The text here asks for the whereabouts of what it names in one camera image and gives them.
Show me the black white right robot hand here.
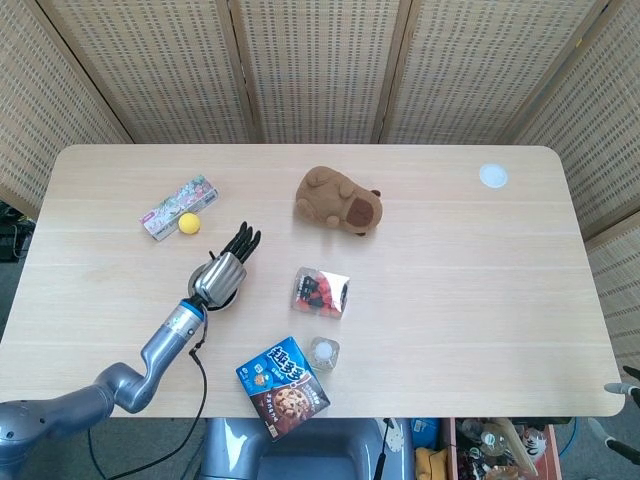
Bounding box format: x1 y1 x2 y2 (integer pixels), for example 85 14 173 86
586 365 640 452

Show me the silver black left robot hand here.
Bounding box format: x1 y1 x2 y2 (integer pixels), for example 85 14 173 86
191 220 263 309

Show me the beige ceramic bowl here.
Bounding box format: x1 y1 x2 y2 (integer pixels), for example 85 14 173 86
186 267 242 314

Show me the yellow foam ball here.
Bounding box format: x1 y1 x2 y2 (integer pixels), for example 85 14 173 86
177 211 203 236

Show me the floral toothpaste box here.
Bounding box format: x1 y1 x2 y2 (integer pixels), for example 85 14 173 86
138 173 221 244

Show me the clear box of red black capsules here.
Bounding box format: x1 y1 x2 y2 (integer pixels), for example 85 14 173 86
290 266 353 322

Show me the blue chocolate chip cookie box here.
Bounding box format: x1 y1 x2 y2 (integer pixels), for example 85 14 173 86
234 335 333 442

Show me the clear bottle with green label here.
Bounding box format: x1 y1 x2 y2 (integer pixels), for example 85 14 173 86
307 335 343 375

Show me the brown capybara plush toy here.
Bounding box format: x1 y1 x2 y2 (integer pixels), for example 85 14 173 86
292 165 386 238

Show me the red crate of clutter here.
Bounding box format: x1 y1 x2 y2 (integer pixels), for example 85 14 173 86
441 416 562 480

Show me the grey robot torso base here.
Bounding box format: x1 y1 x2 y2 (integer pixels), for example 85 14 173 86
199 416 417 480

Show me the blue packet under table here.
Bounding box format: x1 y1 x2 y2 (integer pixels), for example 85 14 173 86
410 417 442 447

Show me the yellow cloth bag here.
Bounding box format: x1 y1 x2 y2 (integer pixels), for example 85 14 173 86
414 445 450 480

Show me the woven rattan folding screen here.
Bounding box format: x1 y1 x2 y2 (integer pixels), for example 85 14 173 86
0 0 640 369

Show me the white round desk grommet cap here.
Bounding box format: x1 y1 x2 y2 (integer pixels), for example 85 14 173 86
477 162 513 190

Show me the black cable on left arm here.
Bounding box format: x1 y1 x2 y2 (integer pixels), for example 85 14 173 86
87 319 209 480

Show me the white perforated bracket plate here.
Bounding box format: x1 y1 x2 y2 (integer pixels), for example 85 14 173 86
384 418 407 454

